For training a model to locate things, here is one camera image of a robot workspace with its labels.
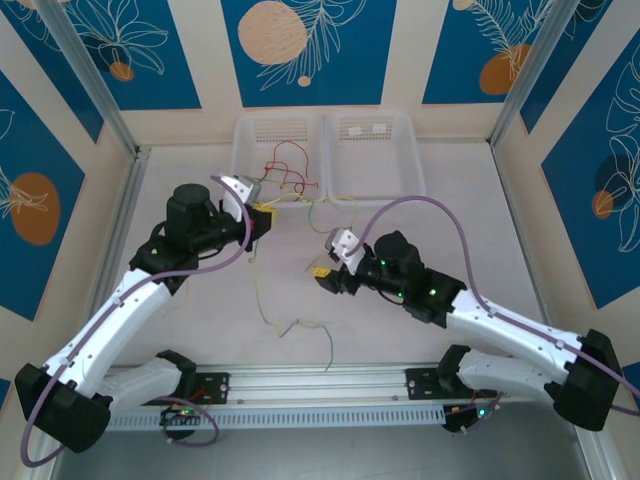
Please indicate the white plastic basket with stickers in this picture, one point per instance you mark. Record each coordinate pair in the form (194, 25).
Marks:
(375, 160)

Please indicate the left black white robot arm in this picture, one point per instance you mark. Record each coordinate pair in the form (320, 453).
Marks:
(105, 330)

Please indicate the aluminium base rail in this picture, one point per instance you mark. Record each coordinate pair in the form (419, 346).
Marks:
(310, 380)

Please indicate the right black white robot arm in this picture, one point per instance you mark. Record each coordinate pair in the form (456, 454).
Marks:
(500, 320)

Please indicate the aluminium side rail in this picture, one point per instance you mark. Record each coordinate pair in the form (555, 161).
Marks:
(125, 200)
(510, 200)

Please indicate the plain white plastic basket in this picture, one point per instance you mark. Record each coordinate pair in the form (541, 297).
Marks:
(250, 145)

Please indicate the aluminium frame post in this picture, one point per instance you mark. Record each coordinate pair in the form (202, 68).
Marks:
(90, 75)
(530, 75)

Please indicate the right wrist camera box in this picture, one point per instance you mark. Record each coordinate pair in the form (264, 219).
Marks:
(345, 245)

